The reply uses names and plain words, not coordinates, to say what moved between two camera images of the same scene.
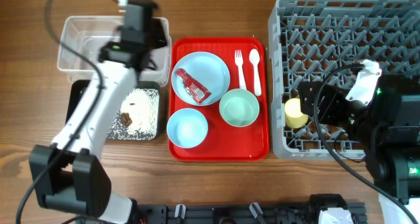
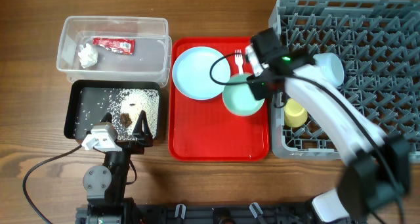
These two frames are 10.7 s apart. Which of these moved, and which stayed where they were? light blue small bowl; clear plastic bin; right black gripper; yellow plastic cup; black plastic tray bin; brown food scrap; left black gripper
Moved: light blue small bowl; left black gripper; right black gripper
Stayed: brown food scrap; clear plastic bin; black plastic tray bin; yellow plastic cup
